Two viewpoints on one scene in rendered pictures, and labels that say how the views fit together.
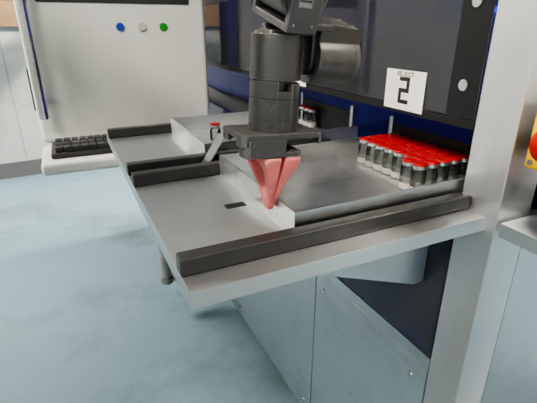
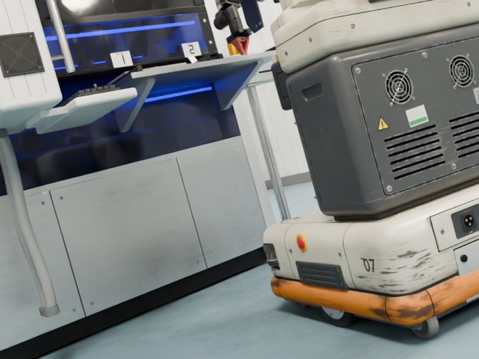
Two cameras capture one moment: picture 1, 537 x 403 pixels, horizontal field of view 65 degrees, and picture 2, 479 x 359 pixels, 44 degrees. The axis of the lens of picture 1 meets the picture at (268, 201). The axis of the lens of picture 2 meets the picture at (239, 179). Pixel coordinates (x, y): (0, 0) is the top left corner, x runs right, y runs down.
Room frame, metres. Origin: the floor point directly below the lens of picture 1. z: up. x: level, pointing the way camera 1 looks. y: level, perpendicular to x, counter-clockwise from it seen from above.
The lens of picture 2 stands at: (1.02, 2.39, 0.52)
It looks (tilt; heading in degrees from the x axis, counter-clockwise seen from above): 2 degrees down; 261
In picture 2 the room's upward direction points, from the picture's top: 15 degrees counter-clockwise
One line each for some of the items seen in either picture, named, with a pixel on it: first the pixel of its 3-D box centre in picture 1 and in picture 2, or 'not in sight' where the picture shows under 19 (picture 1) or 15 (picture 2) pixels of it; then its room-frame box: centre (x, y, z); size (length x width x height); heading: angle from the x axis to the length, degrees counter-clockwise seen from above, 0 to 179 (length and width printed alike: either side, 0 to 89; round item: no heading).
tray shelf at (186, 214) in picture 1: (264, 166); (185, 78); (0.75, 0.01, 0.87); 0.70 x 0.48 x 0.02; 25
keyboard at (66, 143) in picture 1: (130, 140); (78, 105); (1.16, 0.39, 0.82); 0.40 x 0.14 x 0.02; 115
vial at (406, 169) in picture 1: (407, 173); not in sight; (0.61, -0.21, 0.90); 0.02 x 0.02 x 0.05
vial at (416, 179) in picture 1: (418, 177); not in sight; (0.59, -0.22, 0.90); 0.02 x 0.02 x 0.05
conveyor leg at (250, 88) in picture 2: not in sight; (269, 158); (0.39, -0.53, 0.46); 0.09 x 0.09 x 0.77; 25
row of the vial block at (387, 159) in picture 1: (393, 161); not in sight; (0.67, -0.21, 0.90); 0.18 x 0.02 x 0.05; 25
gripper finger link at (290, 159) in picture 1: (260, 173); (243, 44); (0.48, 0.01, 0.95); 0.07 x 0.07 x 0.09; 26
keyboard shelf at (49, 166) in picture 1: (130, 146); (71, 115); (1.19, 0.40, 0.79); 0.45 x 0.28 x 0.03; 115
